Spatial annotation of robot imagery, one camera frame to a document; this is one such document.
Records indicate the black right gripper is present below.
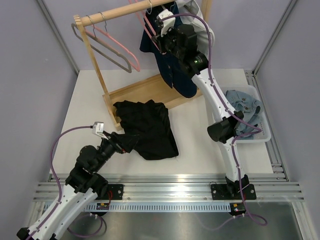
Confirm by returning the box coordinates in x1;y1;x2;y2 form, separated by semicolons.
152;24;184;60

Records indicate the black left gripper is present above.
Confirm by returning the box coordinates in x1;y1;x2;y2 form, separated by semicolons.
93;130;141;172

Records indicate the pink hanger with black garment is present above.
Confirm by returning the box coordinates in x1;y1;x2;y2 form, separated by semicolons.
135;0;165;55

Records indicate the black garment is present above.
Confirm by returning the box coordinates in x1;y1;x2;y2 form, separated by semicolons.
113;99;179;161

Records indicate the grey metal hanger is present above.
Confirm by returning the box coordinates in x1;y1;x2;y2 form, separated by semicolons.
70;15;133;74

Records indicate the light blue buttoned denim skirt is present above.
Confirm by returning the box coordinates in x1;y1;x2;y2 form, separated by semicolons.
225;90;264;127

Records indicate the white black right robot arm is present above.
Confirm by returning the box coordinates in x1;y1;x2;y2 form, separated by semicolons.
152;23;250;199

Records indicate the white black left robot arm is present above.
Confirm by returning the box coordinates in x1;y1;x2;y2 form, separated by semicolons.
16;132;140;240

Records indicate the dark blue hanging garment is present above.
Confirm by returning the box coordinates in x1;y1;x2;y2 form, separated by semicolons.
153;2;208;98

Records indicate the white hanging garment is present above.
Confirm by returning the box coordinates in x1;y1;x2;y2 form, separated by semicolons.
175;0;209;59

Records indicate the wooden clothes rack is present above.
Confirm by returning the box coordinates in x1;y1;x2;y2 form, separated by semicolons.
71;0;202;131

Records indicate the white plastic basket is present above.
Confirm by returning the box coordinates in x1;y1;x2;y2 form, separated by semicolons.
204;84;272;144

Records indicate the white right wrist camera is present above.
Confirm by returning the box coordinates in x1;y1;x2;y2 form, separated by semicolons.
156;9;176;37

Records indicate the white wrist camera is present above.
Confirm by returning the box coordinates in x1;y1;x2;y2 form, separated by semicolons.
156;9;176;37
92;121;106;138

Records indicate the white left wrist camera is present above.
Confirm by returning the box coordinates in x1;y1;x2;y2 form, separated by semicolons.
92;121;106;138

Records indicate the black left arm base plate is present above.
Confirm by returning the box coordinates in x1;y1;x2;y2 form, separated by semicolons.
106;184;124;201

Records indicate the white slotted cable duct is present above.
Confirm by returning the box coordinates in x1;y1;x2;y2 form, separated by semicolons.
83;202;231;213

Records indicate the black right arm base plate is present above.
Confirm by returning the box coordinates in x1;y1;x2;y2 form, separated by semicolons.
210;183;257;200

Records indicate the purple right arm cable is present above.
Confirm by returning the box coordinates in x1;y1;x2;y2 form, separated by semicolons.
162;12;268;230

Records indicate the aluminium mounting rail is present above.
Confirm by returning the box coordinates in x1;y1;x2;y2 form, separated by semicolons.
32;173;305;203

